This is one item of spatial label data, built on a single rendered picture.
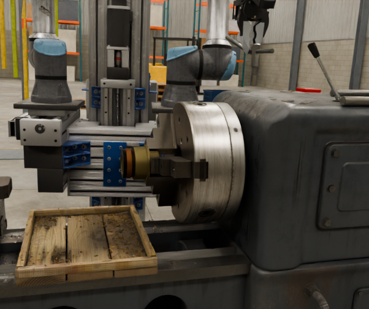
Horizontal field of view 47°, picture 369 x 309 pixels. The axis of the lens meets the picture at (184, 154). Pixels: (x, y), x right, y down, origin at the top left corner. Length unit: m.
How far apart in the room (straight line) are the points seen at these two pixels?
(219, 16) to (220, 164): 0.84
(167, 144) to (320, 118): 0.38
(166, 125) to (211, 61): 0.57
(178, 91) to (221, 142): 0.67
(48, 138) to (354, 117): 0.99
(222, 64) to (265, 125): 0.71
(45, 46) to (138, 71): 0.39
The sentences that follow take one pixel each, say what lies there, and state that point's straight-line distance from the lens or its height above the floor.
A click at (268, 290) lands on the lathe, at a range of 1.08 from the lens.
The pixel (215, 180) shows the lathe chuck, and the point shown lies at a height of 1.08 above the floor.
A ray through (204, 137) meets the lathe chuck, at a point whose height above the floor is 1.17.
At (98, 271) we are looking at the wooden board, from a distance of 0.96.
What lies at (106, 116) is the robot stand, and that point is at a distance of 1.72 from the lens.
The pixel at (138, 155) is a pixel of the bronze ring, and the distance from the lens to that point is 1.03.
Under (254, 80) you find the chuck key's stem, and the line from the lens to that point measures 1.22.
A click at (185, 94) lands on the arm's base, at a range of 1.61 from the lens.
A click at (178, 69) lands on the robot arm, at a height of 1.30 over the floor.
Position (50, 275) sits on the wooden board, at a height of 0.89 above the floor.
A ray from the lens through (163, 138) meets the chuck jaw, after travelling 1.09.
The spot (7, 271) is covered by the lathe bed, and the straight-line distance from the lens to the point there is 1.07.
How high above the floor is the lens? 1.34
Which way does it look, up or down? 13 degrees down
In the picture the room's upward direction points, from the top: 3 degrees clockwise
